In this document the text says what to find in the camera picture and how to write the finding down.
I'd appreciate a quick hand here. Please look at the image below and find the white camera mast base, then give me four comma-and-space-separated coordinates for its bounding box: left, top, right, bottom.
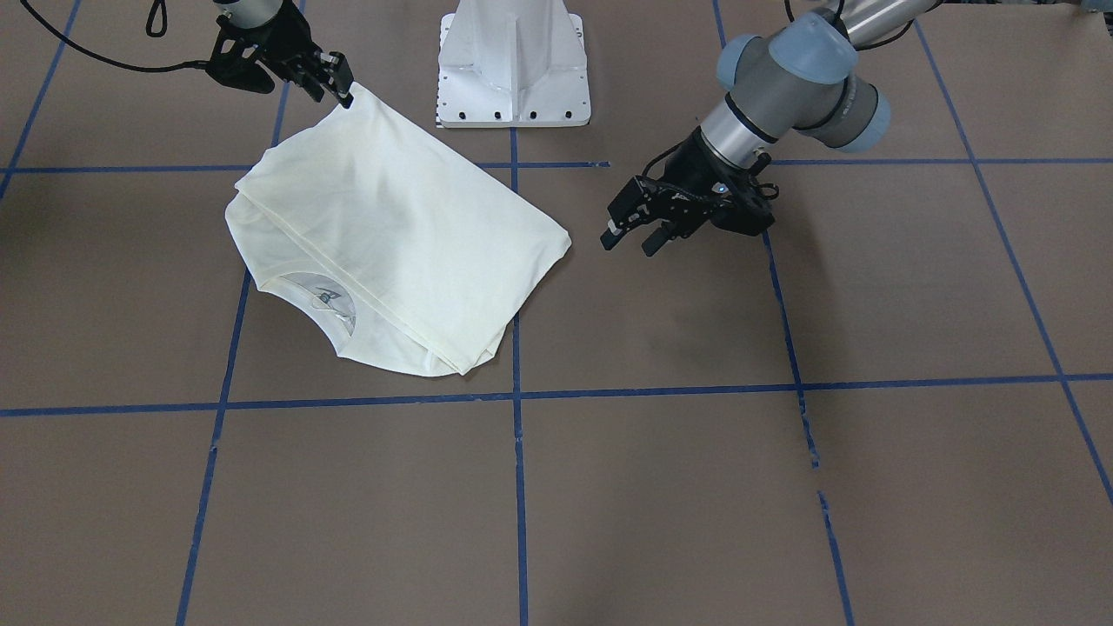
435, 1, 592, 130

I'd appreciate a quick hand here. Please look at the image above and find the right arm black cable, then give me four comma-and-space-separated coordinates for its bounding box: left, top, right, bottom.
17, 0, 214, 74

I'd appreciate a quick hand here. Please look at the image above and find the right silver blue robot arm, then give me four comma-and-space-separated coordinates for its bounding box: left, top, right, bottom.
205, 1, 354, 108

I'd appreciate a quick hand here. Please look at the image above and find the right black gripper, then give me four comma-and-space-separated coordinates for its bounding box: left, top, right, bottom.
206, 13, 354, 110

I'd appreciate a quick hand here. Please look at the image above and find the cream long-sleeve cat shirt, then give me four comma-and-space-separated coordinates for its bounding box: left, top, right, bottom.
225, 84, 571, 376

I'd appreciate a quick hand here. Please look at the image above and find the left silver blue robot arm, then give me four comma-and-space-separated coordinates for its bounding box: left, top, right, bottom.
600, 1, 936, 255

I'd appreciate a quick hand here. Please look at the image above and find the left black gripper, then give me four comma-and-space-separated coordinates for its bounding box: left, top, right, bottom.
600, 130, 776, 257

